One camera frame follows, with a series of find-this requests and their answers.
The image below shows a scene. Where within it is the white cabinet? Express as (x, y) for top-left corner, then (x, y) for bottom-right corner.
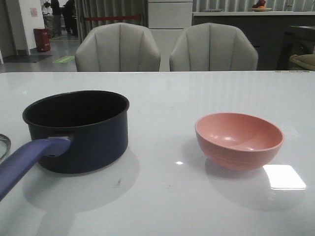
(148, 0), (193, 71)

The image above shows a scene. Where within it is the person in dark clothes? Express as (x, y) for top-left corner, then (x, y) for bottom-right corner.
(62, 0), (78, 36)

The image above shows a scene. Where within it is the pink plastic bowl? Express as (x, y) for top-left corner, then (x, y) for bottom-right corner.
(195, 113), (284, 171)

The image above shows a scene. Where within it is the dark blue saucepan purple handle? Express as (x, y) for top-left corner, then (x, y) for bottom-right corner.
(0, 90), (129, 198)

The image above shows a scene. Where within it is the glass lid purple knob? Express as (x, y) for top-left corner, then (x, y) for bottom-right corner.
(0, 134), (11, 162)

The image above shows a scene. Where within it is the red barrier belt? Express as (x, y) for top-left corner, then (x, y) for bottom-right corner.
(83, 15), (142, 21)

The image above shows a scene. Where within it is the left grey upholstered chair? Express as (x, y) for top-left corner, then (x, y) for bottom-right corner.
(75, 23), (160, 72)

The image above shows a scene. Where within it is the red trash bin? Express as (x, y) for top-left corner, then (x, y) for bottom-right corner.
(33, 28), (51, 52)

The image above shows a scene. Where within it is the grey upholstered chair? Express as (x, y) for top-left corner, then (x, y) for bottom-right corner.
(75, 23), (160, 72)
(169, 23), (258, 72)

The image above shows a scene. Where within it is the grey curtain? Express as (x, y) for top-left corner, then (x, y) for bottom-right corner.
(75, 0), (148, 42)

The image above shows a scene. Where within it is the right grey upholstered chair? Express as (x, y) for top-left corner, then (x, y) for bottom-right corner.
(169, 23), (258, 72)

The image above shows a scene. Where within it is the black side table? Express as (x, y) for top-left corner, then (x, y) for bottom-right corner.
(276, 26), (315, 70)

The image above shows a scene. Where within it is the fruit plate on counter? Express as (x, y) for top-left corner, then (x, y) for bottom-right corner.
(252, 0), (272, 12)

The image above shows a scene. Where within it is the dark grey sideboard counter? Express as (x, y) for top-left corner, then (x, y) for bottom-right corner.
(192, 11), (315, 70)

